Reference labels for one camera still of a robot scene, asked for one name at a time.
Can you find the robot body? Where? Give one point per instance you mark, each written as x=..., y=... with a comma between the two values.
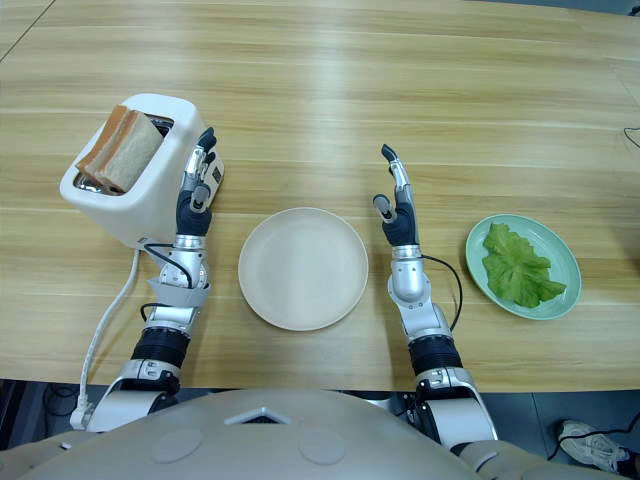
x=260, y=440

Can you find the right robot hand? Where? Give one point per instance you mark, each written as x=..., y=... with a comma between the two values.
x=400, y=225

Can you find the bread slice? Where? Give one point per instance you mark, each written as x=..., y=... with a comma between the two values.
x=132, y=152
x=102, y=140

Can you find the green plate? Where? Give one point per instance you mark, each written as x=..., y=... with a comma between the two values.
x=560, y=260

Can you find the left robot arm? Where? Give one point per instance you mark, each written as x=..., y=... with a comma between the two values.
x=160, y=340

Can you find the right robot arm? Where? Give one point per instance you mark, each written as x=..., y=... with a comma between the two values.
x=435, y=360

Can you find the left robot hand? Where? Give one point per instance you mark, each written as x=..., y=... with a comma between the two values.
x=194, y=215

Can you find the cream plate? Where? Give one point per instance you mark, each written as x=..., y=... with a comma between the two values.
x=303, y=268

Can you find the green lettuce leaf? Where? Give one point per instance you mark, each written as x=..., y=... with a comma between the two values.
x=517, y=267

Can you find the person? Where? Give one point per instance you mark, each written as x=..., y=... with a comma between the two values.
x=592, y=445

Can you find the cream toaster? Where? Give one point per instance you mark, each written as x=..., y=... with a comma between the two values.
x=165, y=200

